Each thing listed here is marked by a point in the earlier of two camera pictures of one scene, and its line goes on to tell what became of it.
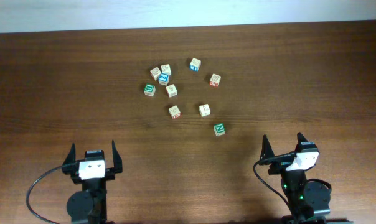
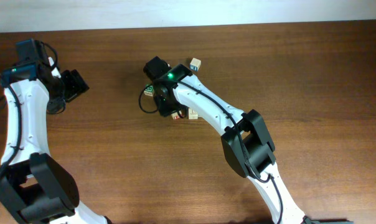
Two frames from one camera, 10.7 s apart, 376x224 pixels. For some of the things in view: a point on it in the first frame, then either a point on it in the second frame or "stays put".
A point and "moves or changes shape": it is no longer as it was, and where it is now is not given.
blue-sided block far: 195,64 stays put
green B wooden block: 149,89 stays put
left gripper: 68,164 to 79,84
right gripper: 278,167 to 165,111
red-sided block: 174,112 stays put
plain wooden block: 205,110 moves or changes shape
